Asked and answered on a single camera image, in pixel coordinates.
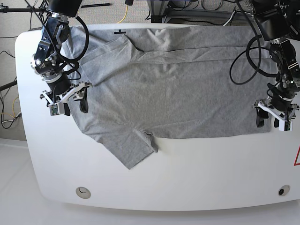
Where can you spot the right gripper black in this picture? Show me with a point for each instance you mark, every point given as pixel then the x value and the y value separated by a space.
pixel 62 85

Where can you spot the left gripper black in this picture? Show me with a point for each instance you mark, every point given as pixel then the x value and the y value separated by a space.
pixel 280 102

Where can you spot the grey T-shirt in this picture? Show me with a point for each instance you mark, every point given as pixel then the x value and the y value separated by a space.
pixel 190 82

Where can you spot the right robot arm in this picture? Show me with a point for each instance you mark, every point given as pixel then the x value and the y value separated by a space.
pixel 52 66

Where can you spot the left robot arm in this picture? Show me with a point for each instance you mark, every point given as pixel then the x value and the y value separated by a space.
pixel 278 23

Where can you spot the red triangle warning sticker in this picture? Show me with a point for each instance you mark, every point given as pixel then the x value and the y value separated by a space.
pixel 297 159

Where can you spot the right table grommet hole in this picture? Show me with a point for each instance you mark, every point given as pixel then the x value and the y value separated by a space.
pixel 284 190

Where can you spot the table grommet hole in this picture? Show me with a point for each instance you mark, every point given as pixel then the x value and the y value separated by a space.
pixel 284 190
pixel 83 193

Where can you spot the left table grommet hole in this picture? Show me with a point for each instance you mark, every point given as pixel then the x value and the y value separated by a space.
pixel 83 193

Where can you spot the black tripod stand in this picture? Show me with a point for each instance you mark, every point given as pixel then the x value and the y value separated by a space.
pixel 18 10

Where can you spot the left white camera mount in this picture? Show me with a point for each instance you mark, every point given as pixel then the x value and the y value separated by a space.
pixel 285 118

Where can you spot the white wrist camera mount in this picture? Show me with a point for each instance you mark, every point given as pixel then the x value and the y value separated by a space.
pixel 55 102

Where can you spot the aluminium frame stand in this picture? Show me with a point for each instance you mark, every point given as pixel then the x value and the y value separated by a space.
pixel 206 12

